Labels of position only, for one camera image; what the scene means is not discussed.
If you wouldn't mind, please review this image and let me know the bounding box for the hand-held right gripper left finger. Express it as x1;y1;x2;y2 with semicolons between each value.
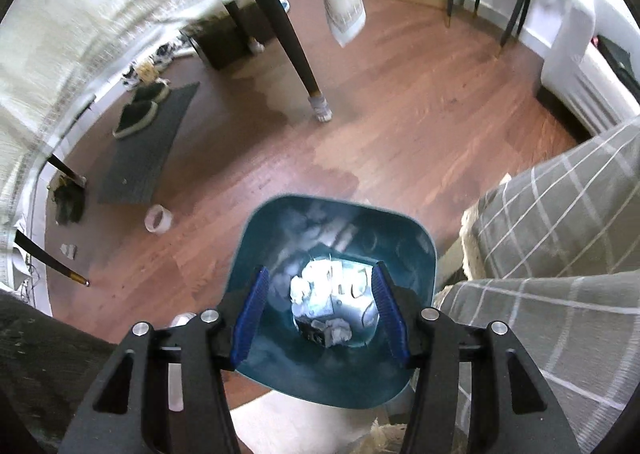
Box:
60;265;271;454

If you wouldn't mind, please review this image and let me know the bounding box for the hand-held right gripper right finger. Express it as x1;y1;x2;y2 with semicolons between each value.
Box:
371;261;583;454

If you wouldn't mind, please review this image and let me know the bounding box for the teal plastic trash bin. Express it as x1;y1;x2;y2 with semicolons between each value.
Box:
225;194;440;410

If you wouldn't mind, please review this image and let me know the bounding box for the crumpled white tissue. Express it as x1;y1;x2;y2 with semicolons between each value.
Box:
289;274;321;305
325;316;353;342

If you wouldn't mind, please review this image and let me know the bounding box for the white blue packet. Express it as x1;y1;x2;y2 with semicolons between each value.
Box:
305;259;376;316

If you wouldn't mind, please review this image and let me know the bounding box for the white cloth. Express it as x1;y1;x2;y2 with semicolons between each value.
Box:
227;391;401;454

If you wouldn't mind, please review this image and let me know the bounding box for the white tape roll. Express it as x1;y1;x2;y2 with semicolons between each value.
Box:
145;205;174;235

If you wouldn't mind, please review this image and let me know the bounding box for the dark grey floor mat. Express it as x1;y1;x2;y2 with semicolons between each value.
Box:
96;81;201;206

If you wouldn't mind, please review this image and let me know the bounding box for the black cloth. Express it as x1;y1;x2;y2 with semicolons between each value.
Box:
52;176;86;226

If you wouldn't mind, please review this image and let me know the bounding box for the person's dark clothing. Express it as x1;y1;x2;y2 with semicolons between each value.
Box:
0;289;116;454

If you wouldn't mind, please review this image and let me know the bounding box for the black slipper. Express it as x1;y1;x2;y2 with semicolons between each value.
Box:
131;83;171;105
112;101;160;139

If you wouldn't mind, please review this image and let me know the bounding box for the dark storage box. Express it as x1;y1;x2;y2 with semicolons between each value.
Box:
192;16;281;71

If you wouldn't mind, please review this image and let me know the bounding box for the dark wooden table leg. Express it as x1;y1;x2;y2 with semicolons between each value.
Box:
252;0;333;122

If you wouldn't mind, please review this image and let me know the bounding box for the grey armchair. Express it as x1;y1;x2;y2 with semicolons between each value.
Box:
535;0;640;145

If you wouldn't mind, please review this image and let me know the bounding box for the white lace tablecloth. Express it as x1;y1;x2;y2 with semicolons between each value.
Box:
0;0;368;285

